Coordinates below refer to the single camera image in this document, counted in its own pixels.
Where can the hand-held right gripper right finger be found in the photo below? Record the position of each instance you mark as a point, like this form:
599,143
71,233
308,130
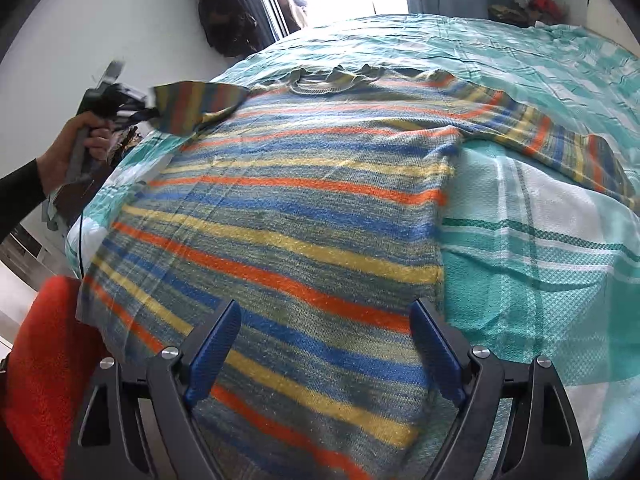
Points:
434,355

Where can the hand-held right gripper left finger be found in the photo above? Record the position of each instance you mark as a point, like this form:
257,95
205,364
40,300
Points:
216,349

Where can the brown cloth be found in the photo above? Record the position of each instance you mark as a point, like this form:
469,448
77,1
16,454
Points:
291,10

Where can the person's left hand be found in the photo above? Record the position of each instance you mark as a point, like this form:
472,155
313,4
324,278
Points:
59,157

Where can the pile of clothes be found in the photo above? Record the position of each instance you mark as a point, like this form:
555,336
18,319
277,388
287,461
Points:
532,2

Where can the red fleece cloth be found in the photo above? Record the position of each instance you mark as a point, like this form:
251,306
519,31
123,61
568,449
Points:
45,370

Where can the dark hanging bag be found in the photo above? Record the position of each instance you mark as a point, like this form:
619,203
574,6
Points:
230,20

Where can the striped knit sweater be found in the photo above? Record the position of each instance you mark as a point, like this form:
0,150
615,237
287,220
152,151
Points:
300,210

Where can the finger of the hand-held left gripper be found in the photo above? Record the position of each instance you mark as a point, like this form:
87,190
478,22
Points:
144,111

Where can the teal plaid bedsheet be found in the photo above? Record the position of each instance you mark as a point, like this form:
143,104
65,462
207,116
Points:
525,270

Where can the window frame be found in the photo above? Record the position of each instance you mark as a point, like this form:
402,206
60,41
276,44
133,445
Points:
266,0

